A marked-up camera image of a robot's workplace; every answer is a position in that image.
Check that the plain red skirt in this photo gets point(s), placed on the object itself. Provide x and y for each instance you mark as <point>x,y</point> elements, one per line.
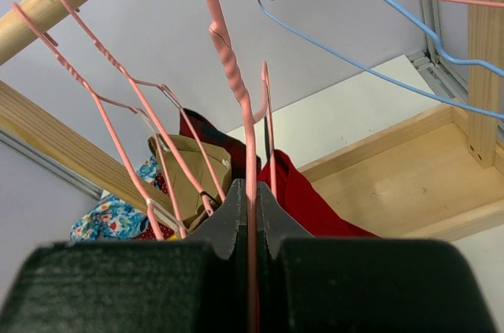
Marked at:
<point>297,197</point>

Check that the pink hanger of red skirt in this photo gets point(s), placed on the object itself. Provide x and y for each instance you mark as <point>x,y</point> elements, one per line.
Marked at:
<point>219,34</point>

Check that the wooden clothes rack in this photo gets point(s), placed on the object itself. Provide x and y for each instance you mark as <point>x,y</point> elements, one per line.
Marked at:
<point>387,160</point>

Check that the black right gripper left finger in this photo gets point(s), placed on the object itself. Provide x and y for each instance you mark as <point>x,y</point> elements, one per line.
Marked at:
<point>197,284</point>

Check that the blue floral skirt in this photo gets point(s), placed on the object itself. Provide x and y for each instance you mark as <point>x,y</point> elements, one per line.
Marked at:
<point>113,219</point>

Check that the red plaid skirt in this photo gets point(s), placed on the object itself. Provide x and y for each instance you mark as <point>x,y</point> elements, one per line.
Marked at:
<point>211,135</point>

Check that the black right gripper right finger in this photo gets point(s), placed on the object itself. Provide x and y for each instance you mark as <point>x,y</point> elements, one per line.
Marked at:
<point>322,284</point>

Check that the pink hanger of plaid skirt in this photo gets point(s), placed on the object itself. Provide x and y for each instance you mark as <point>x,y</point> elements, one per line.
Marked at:
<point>159,128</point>

